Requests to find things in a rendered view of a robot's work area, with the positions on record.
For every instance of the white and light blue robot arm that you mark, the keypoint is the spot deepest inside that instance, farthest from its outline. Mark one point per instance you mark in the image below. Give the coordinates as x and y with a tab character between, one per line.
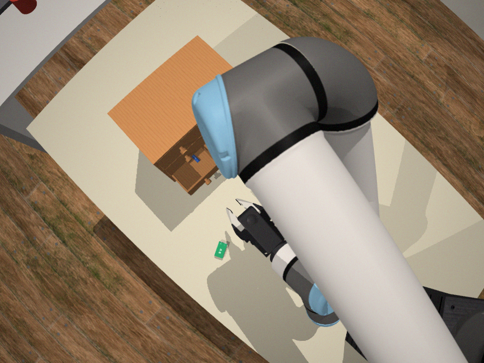
320	190

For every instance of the brown wooden drawer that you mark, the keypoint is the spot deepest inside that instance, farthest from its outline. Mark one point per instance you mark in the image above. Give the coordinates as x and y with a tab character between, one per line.
179	148
193	175
187	157

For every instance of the brown wooden chest of drawers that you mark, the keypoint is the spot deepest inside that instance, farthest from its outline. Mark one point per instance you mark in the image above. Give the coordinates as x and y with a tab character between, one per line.
157	113

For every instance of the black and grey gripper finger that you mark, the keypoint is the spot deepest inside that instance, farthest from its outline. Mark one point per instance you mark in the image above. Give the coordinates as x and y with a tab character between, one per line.
237	226
247	204

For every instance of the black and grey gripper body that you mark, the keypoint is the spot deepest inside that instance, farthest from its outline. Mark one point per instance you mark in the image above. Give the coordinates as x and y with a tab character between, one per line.
259	247

